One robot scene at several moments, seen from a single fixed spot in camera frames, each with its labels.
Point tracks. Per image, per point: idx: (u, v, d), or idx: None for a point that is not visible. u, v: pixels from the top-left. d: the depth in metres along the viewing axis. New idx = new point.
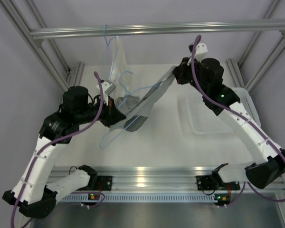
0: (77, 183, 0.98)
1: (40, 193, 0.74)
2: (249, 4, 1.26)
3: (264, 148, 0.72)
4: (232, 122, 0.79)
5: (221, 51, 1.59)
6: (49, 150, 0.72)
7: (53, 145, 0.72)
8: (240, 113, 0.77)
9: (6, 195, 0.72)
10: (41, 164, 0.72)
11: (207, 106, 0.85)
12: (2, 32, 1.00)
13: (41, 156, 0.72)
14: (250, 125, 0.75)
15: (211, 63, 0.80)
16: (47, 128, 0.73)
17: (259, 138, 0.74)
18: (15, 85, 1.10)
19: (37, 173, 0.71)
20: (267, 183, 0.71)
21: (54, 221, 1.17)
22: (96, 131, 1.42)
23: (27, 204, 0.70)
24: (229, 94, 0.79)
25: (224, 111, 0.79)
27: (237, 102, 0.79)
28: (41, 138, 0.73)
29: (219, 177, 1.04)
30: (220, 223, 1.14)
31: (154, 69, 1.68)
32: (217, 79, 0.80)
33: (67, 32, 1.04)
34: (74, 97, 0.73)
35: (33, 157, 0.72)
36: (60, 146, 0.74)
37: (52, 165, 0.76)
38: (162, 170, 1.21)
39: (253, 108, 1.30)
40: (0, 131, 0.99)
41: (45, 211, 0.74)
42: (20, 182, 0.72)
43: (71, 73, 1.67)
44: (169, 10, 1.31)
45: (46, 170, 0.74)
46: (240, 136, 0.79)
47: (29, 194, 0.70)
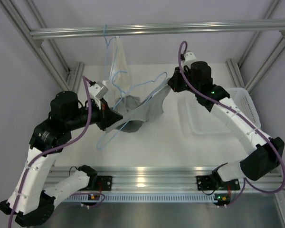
0: (76, 184, 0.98)
1: (35, 202, 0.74)
2: (250, 4, 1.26)
3: (252, 137, 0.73)
4: (222, 116, 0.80)
5: (221, 51, 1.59)
6: (40, 161, 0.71)
7: (44, 156, 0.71)
8: (229, 107, 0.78)
9: (2, 205, 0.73)
10: (33, 175, 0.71)
11: (199, 102, 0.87)
12: (2, 32, 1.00)
13: (33, 167, 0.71)
14: (238, 117, 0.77)
15: (199, 63, 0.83)
16: (37, 137, 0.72)
17: (247, 128, 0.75)
18: (15, 85, 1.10)
19: (30, 184, 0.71)
20: (259, 174, 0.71)
21: (54, 221, 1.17)
22: (96, 131, 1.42)
23: (23, 215, 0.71)
24: (220, 91, 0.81)
25: (214, 106, 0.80)
27: (227, 98, 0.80)
28: (32, 149, 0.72)
29: (219, 177, 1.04)
30: (220, 223, 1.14)
31: (154, 69, 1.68)
32: (206, 77, 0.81)
33: (67, 32, 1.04)
34: (61, 105, 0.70)
35: (25, 169, 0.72)
36: (51, 156, 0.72)
37: (45, 174, 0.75)
38: (162, 170, 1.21)
39: (253, 108, 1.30)
40: (0, 132, 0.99)
41: (43, 217, 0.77)
42: (14, 193, 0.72)
43: (71, 74, 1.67)
44: (169, 10, 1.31)
45: (40, 180, 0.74)
46: (231, 128, 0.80)
47: (23, 205, 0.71)
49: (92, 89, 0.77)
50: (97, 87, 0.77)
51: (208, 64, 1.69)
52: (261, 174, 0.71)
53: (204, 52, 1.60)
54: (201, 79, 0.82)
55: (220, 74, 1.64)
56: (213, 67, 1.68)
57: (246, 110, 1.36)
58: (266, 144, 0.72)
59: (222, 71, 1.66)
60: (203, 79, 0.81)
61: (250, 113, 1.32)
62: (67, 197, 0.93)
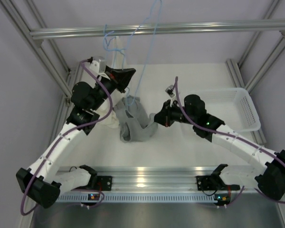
0: (78, 180, 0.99)
1: (52, 175, 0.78)
2: (250, 4, 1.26)
3: (259, 157, 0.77)
4: (224, 143, 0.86)
5: (221, 51, 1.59)
6: (74, 132, 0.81)
7: (78, 129, 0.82)
8: (227, 132, 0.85)
9: (21, 171, 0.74)
10: (64, 145, 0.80)
11: (198, 134, 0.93)
12: (2, 32, 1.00)
13: (65, 137, 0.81)
14: (239, 140, 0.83)
15: (193, 99, 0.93)
16: (73, 117, 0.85)
17: (251, 148, 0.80)
18: (15, 85, 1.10)
19: (59, 153, 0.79)
20: (280, 192, 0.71)
21: (54, 221, 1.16)
22: (96, 131, 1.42)
23: (41, 181, 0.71)
24: (214, 120, 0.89)
25: (213, 135, 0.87)
27: (223, 125, 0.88)
28: (68, 123, 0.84)
29: (220, 179, 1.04)
30: (220, 223, 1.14)
31: (154, 70, 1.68)
32: (202, 110, 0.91)
33: (67, 32, 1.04)
34: (81, 99, 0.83)
35: (58, 138, 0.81)
36: (82, 133, 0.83)
37: (69, 152, 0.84)
38: (163, 170, 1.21)
39: (253, 109, 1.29)
40: None
41: (50, 198, 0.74)
42: (40, 160, 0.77)
43: (71, 74, 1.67)
44: (169, 10, 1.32)
45: (64, 154, 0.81)
46: (237, 152, 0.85)
47: (46, 171, 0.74)
49: (93, 66, 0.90)
50: (96, 63, 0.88)
51: (208, 64, 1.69)
52: (281, 192, 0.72)
53: (203, 53, 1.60)
54: (196, 112, 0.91)
55: (220, 74, 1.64)
56: (213, 67, 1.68)
57: (246, 109, 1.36)
58: (274, 161, 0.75)
59: (222, 71, 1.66)
60: (198, 113, 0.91)
61: (250, 113, 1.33)
62: (70, 190, 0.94)
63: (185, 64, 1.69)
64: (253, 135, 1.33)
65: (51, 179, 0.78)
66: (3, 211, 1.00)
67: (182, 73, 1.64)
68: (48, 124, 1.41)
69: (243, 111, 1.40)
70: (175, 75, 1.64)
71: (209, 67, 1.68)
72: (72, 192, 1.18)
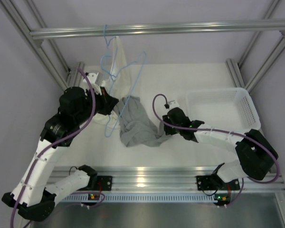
0: (75, 185, 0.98)
1: (39, 194, 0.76)
2: (250, 4, 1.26)
3: (230, 138, 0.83)
4: (206, 137, 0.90)
5: (221, 51, 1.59)
6: (49, 153, 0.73)
7: (53, 147, 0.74)
8: (206, 128, 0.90)
9: (5, 197, 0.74)
10: (42, 166, 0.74)
11: (186, 137, 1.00)
12: (2, 32, 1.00)
13: (42, 158, 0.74)
14: (214, 131, 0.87)
15: (173, 109, 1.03)
16: (48, 130, 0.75)
17: (224, 135, 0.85)
18: (15, 85, 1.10)
19: (37, 175, 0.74)
20: (259, 168, 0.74)
21: (54, 221, 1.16)
22: (96, 131, 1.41)
23: (26, 207, 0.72)
24: (195, 121, 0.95)
25: (195, 134, 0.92)
27: (202, 124, 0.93)
28: (42, 140, 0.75)
29: (220, 179, 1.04)
30: (220, 223, 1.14)
31: (154, 69, 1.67)
32: (181, 117, 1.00)
33: (67, 31, 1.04)
34: (72, 99, 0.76)
35: (34, 160, 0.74)
36: (61, 148, 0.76)
37: (52, 168, 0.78)
38: (162, 170, 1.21)
39: (253, 108, 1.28)
40: (0, 132, 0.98)
41: (44, 213, 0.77)
42: (20, 184, 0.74)
43: (71, 74, 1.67)
44: (169, 10, 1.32)
45: (45, 174, 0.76)
46: (216, 143, 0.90)
47: (28, 197, 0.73)
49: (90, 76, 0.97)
50: (93, 75, 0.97)
51: (208, 64, 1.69)
52: (261, 168, 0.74)
53: (203, 52, 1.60)
54: (177, 120, 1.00)
55: (220, 74, 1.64)
56: (213, 67, 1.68)
57: (246, 109, 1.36)
58: (244, 139, 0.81)
59: (222, 71, 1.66)
60: (179, 119, 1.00)
61: (250, 113, 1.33)
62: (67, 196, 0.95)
63: (186, 64, 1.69)
64: None
65: (40, 197, 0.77)
66: (4, 211, 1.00)
67: (182, 73, 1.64)
68: None
69: (243, 111, 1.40)
70: (176, 75, 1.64)
71: (208, 67, 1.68)
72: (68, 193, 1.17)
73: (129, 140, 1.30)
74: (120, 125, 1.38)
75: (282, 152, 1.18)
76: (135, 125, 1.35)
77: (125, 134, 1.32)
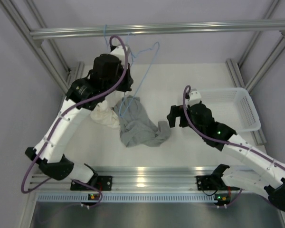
0: (81, 174, 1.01)
1: (58, 154, 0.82)
2: (250, 4, 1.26)
3: (273, 171, 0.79)
4: (235, 153, 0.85)
5: (221, 51, 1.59)
6: (73, 113, 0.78)
7: (77, 108, 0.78)
8: (240, 144, 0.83)
9: (28, 151, 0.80)
10: (64, 126, 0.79)
11: (208, 144, 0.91)
12: (2, 32, 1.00)
13: (65, 118, 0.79)
14: (253, 153, 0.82)
15: (198, 108, 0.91)
16: (74, 91, 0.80)
17: (266, 163, 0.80)
18: (15, 84, 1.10)
19: (59, 135, 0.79)
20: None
21: (52, 222, 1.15)
22: (96, 131, 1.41)
23: (46, 164, 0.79)
24: (225, 128, 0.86)
25: (225, 146, 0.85)
27: (234, 135, 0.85)
28: (67, 100, 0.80)
29: (220, 180, 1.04)
30: (220, 223, 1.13)
31: (154, 69, 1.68)
32: (208, 118, 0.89)
33: (67, 31, 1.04)
34: (106, 62, 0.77)
35: (58, 118, 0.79)
36: (84, 110, 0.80)
37: (72, 130, 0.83)
38: (162, 171, 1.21)
39: (253, 109, 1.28)
40: None
41: (62, 174, 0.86)
42: (42, 140, 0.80)
43: (71, 74, 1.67)
44: (169, 10, 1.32)
45: (67, 135, 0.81)
46: (248, 164, 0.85)
47: (49, 154, 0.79)
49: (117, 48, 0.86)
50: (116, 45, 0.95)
51: (208, 65, 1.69)
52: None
53: (203, 52, 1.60)
54: (204, 121, 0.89)
55: (220, 75, 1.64)
56: (213, 68, 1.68)
57: (246, 109, 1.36)
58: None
59: (222, 71, 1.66)
60: (205, 121, 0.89)
61: (250, 113, 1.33)
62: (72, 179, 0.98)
63: (185, 64, 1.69)
64: (253, 135, 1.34)
65: (59, 156, 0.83)
66: (3, 211, 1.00)
67: (182, 73, 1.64)
68: (48, 124, 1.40)
69: (243, 111, 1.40)
70: (176, 75, 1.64)
71: (208, 67, 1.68)
72: (68, 192, 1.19)
73: (128, 140, 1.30)
74: (120, 125, 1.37)
75: (283, 152, 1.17)
76: (137, 127, 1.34)
77: (126, 136, 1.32)
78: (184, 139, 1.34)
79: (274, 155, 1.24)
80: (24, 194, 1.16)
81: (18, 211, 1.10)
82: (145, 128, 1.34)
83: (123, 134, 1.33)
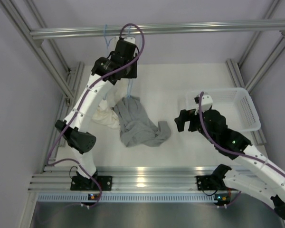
0: (88, 165, 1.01)
1: (86, 125, 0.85)
2: (249, 4, 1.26)
3: None
4: (249, 166, 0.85)
5: (221, 51, 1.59)
6: (99, 85, 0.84)
7: (103, 80, 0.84)
8: (255, 156, 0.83)
9: (59, 123, 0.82)
10: (92, 97, 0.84)
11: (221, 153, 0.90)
12: (2, 32, 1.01)
13: (92, 90, 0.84)
14: (268, 167, 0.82)
15: (213, 116, 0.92)
16: (99, 67, 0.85)
17: (281, 178, 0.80)
18: (15, 85, 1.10)
19: (89, 105, 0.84)
20: None
21: (52, 222, 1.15)
22: (96, 131, 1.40)
23: (77, 131, 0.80)
24: (239, 137, 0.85)
25: (240, 157, 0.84)
27: (249, 146, 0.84)
28: (93, 75, 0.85)
29: (220, 179, 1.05)
30: (220, 223, 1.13)
31: (154, 69, 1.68)
32: (223, 127, 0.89)
33: (67, 32, 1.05)
34: (127, 44, 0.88)
35: (86, 90, 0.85)
36: (109, 83, 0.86)
37: (99, 103, 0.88)
38: (162, 171, 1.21)
39: (253, 108, 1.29)
40: None
41: (87, 146, 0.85)
42: (72, 111, 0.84)
43: (71, 74, 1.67)
44: (169, 10, 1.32)
45: (94, 106, 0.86)
46: (261, 177, 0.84)
47: (80, 122, 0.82)
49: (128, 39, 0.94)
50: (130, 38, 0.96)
51: (208, 65, 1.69)
52: None
53: (203, 52, 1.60)
54: (217, 128, 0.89)
55: (219, 74, 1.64)
56: (212, 68, 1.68)
57: (246, 109, 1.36)
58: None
59: (222, 71, 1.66)
60: (220, 128, 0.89)
61: (250, 113, 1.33)
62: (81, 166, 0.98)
63: (185, 65, 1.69)
64: (253, 135, 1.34)
65: (86, 128, 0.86)
66: (3, 211, 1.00)
67: (181, 74, 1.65)
68: (48, 124, 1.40)
69: (242, 111, 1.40)
70: (175, 76, 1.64)
71: (208, 67, 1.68)
72: (68, 192, 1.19)
73: (128, 139, 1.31)
74: (120, 124, 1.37)
75: (283, 153, 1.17)
76: (137, 128, 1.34)
77: (126, 136, 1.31)
78: (183, 139, 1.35)
79: (274, 155, 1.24)
80: (24, 194, 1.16)
81: (18, 211, 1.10)
82: (145, 129, 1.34)
83: (123, 134, 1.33)
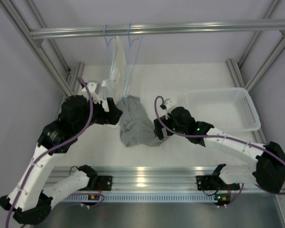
0: (71, 190, 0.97)
1: (34, 200, 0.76)
2: (250, 4, 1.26)
3: (249, 151, 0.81)
4: (215, 145, 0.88)
5: (221, 51, 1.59)
6: (45, 159, 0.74)
7: (50, 154, 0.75)
8: (217, 134, 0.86)
9: (2, 200, 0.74)
10: (37, 172, 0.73)
11: (192, 142, 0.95)
12: (2, 32, 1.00)
13: (38, 165, 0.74)
14: (228, 139, 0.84)
15: (177, 110, 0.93)
16: (46, 136, 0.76)
17: (241, 145, 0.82)
18: (15, 85, 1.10)
19: (33, 181, 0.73)
20: (276, 182, 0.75)
21: (52, 222, 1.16)
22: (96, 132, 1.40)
23: (20, 213, 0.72)
24: (204, 126, 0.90)
25: (204, 139, 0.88)
27: (211, 128, 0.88)
28: (39, 147, 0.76)
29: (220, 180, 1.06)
30: (220, 223, 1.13)
31: (153, 69, 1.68)
32: (188, 118, 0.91)
33: (67, 31, 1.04)
34: (73, 106, 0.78)
35: (30, 166, 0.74)
36: (57, 155, 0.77)
37: (48, 173, 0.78)
38: (162, 171, 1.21)
39: (253, 108, 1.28)
40: None
41: (40, 217, 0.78)
42: (16, 189, 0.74)
43: (71, 74, 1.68)
44: (169, 10, 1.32)
45: (42, 179, 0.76)
46: (228, 152, 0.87)
47: (23, 202, 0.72)
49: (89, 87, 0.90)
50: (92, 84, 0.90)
51: (208, 65, 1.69)
52: (278, 183, 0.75)
53: (203, 52, 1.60)
54: (184, 120, 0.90)
55: (219, 74, 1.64)
56: (212, 67, 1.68)
57: (246, 109, 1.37)
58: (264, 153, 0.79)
59: (222, 71, 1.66)
60: (186, 121, 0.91)
61: (250, 113, 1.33)
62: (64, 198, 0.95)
63: (185, 64, 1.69)
64: (253, 135, 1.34)
65: (35, 201, 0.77)
66: (3, 211, 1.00)
67: (181, 74, 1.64)
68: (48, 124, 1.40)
69: (243, 111, 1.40)
70: (175, 76, 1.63)
71: (207, 67, 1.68)
72: None
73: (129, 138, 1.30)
74: (121, 125, 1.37)
75: (283, 153, 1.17)
76: (137, 128, 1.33)
77: (126, 136, 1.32)
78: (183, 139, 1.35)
79: None
80: None
81: None
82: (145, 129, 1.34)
83: (124, 134, 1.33)
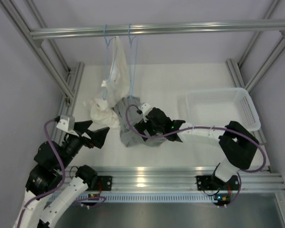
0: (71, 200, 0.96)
1: None
2: (250, 4, 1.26)
3: (214, 134, 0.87)
4: (189, 137, 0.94)
5: (221, 51, 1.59)
6: (34, 203, 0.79)
7: (37, 199, 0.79)
8: (187, 127, 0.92)
9: None
10: (29, 214, 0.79)
11: (168, 139, 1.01)
12: (2, 32, 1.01)
13: (28, 208, 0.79)
14: (196, 128, 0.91)
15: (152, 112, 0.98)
16: (32, 183, 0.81)
17: (206, 130, 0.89)
18: (16, 85, 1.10)
19: (26, 222, 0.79)
20: (243, 157, 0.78)
21: None
22: None
23: None
24: (177, 123, 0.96)
25: (178, 134, 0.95)
27: (183, 124, 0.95)
28: (27, 192, 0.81)
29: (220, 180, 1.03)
30: (220, 223, 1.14)
31: (153, 69, 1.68)
32: (164, 118, 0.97)
33: (67, 31, 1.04)
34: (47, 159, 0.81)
35: (22, 210, 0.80)
36: (45, 198, 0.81)
37: (41, 211, 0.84)
38: (162, 171, 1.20)
39: (253, 108, 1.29)
40: None
41: None
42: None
43: (71, 74, 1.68)
44: (168, 10, 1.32)
45: (35, 217, 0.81)
46: (200, 139, 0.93)
47: None
49: (61, 125, 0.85)
50: (64, 122, 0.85)
51: (208, 65, 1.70)
52: (246, 157, 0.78)
53: (203, 52, 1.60)
54: (160, 121, 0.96)
55: (219, 74, 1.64)
56: (212, 68, 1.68)
57: (246, 109, 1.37)
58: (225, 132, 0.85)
59: (222, 71, 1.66)
60: (162, 121, 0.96)
61: (250, 113, 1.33)
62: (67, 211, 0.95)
63: (185, 64, 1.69)
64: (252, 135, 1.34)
65: None
66: (4, 211, 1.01)
67: (181, 74, 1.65)
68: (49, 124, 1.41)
69: (242, 112, 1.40)
70: (175, 76, 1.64)
71: (207, 67, 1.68)
72: None
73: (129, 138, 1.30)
74: (121, 125, 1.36)
75: (283, 153, 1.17)
76: None
77: (126, 136, 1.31)
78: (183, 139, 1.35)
79: (273, 155, 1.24)
80: None
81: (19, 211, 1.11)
82: None
83: (123, 134, 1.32)
